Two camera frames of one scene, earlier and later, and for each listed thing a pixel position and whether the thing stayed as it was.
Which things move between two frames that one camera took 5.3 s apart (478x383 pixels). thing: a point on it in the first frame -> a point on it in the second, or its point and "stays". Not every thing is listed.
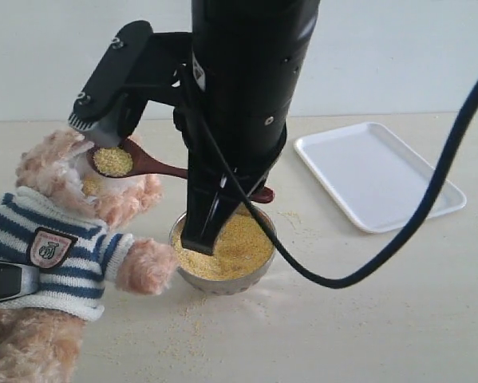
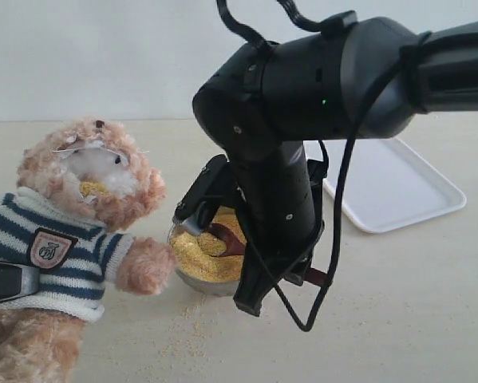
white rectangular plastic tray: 378,180 stays
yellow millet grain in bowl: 244,250 stays
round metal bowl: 239,262 stays
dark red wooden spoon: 116,159 -> 235,246
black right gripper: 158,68 -> 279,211
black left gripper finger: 4,280 stays
